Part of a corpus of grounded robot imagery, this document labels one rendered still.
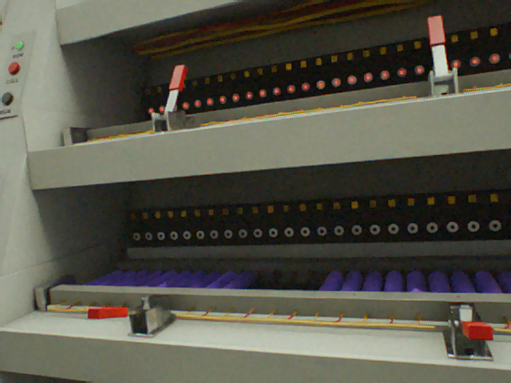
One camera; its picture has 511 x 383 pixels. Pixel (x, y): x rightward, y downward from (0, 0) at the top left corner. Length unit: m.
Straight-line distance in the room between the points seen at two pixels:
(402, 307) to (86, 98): 0.49
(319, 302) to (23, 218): 0.35
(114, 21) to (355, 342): 0.45
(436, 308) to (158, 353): 0.24
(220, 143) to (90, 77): 0.30
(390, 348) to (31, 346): 0.34
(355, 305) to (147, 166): 0.24
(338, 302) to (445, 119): 0.17
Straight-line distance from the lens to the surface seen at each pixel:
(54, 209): 0.57
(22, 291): 0.54
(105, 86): 0.67
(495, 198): 0.49
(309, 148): 0.37
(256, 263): 0.50
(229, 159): 0.39
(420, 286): 0.41
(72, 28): 0.61
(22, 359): 0.51
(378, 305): 0.37
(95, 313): 0.35
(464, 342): 0.35
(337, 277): 0.44
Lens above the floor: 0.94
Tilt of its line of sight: 15 degrees up
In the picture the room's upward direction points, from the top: 2 degrees clockwise
